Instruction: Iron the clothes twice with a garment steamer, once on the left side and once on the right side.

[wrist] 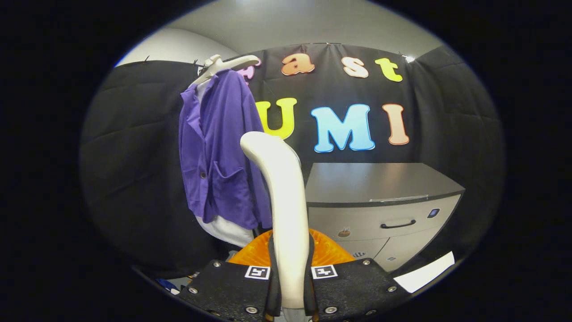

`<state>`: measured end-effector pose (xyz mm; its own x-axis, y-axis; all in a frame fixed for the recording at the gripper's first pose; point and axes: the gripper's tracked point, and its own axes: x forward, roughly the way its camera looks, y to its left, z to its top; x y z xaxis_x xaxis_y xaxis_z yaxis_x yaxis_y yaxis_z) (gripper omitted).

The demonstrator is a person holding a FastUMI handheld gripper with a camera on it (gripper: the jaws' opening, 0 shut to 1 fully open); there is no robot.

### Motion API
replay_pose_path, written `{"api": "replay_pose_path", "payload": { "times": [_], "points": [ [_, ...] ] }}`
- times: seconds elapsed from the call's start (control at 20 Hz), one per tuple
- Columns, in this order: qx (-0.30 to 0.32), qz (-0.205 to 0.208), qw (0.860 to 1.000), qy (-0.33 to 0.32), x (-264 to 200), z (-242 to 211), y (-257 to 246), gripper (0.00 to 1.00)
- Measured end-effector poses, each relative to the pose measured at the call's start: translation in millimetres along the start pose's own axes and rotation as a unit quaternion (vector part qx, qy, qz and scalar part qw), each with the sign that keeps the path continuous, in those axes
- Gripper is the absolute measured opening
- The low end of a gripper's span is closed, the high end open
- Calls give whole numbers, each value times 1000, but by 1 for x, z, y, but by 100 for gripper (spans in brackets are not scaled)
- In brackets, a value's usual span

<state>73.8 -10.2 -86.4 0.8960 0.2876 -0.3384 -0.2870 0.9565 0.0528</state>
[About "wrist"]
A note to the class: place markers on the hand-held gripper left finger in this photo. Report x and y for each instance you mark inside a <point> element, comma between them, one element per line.
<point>232,290</point>

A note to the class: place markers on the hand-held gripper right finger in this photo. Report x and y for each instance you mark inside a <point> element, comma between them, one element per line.
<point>353,290</point>

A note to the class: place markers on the white shirt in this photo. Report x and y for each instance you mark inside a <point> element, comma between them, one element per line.
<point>223,232</point>

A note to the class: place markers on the white garment steamer head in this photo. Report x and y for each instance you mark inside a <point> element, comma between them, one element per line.
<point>286,201</point>

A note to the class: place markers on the purple jacket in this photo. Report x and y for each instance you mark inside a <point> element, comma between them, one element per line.
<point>223,147</point>

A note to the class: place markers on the white plastic clothes hanger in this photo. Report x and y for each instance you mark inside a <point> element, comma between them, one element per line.
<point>232,62</point>

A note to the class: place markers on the white paper sheet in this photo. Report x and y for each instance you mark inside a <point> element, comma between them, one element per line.
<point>424,275</point>

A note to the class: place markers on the grey cabinet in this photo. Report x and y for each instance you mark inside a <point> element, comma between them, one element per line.
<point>380,183</point>

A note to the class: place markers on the black backdrop cloth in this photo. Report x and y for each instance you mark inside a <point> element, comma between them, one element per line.
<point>134,156</point>

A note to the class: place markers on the ceiling light strip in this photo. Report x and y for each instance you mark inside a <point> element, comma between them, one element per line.
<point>408,58</point>

